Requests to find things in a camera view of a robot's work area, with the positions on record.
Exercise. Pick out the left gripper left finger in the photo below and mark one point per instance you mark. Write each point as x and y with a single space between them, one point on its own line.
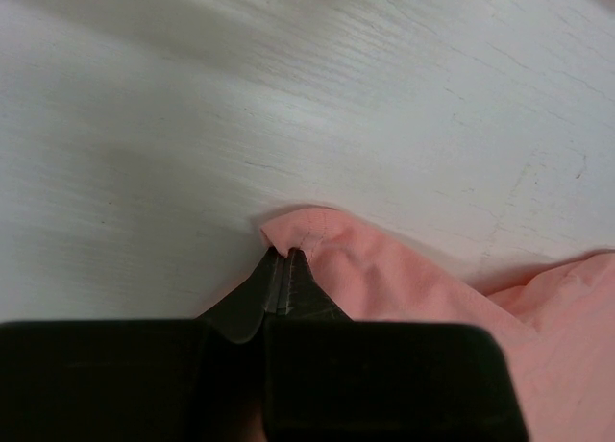
137 380

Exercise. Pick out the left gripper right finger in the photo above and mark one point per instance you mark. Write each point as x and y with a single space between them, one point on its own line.
330 378

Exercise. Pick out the pink t-shirt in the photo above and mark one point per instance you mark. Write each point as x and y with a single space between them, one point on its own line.
557 329

